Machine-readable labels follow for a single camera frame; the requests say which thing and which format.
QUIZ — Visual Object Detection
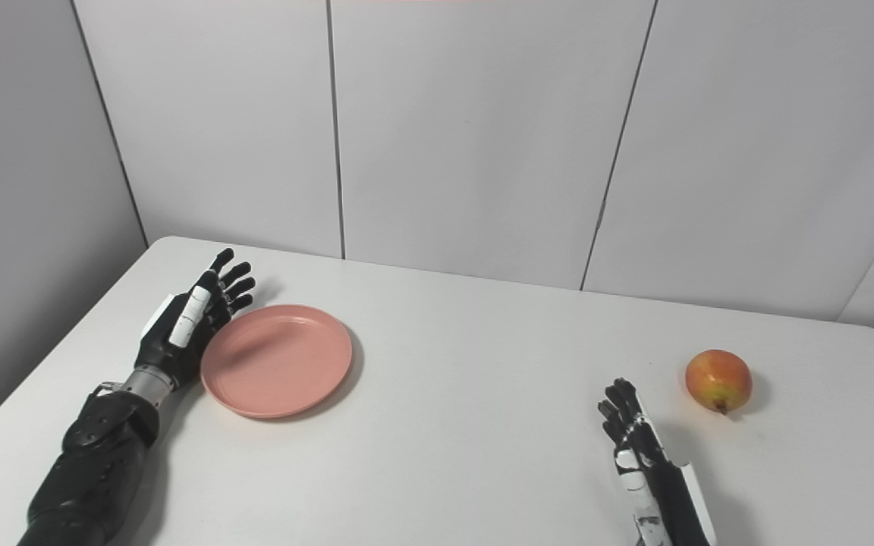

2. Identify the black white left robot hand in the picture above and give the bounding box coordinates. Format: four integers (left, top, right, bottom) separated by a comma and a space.
134, 248, 256, 391

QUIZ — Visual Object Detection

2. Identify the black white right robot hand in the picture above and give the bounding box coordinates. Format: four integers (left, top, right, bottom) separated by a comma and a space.
598, 378, 717, 546

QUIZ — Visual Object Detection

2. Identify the pink round plate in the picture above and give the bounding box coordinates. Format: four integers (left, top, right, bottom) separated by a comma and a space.
200, 304, 354, 419

